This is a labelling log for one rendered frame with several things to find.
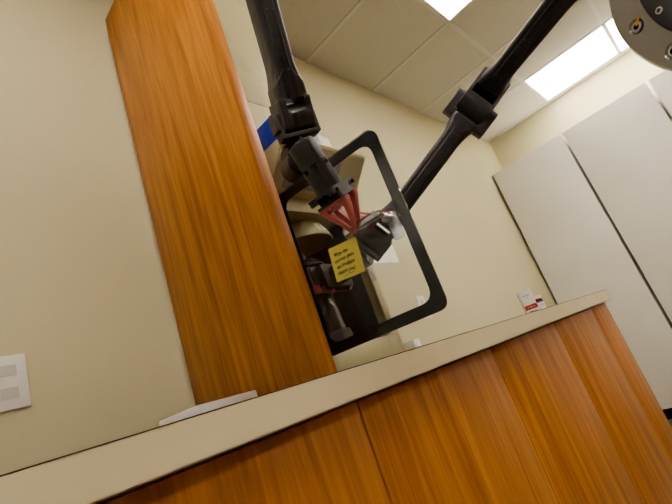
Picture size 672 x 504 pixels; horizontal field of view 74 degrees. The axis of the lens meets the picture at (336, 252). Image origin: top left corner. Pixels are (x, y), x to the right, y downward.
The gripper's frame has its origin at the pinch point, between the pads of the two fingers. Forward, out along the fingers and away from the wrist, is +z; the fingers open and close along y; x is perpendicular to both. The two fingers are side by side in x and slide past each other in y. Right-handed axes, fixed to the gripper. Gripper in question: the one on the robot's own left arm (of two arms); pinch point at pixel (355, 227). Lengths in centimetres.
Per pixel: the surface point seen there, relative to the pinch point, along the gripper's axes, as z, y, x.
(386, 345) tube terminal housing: 31.1, -16.5, -20.0
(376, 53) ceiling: -68, -195, -25
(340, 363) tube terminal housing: 24.2, 0.7, -22.0
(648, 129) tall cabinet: 71, -305, 79
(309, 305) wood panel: 7.8, 8.0, -14.2
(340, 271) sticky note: 6.3, -1.5, -9.6
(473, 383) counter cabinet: 36.3, 5.2, 5.2
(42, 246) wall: -38, 13, -69
